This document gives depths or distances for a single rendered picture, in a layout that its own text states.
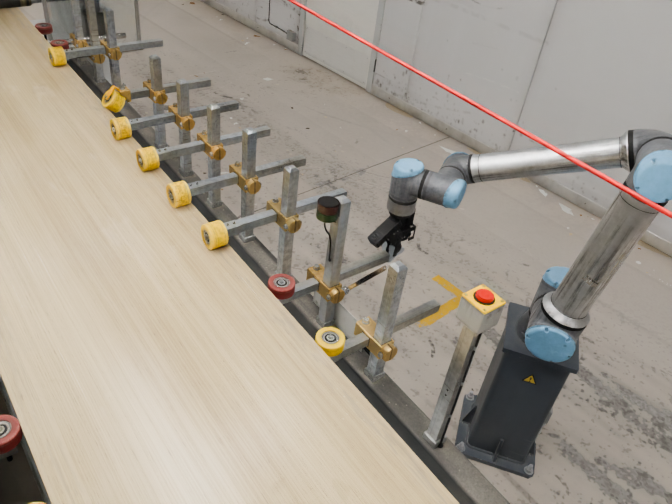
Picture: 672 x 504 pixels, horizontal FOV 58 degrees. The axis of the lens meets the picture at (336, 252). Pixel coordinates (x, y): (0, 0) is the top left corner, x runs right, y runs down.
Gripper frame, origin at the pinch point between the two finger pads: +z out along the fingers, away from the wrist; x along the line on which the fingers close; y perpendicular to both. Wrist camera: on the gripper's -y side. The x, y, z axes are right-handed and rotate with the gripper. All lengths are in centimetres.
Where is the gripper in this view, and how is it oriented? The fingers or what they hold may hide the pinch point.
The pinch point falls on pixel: (386, 259)
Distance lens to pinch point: 205.1
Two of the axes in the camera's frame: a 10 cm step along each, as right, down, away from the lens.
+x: -5.8, -5.5, 5.9
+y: 8.1, -3.2, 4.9
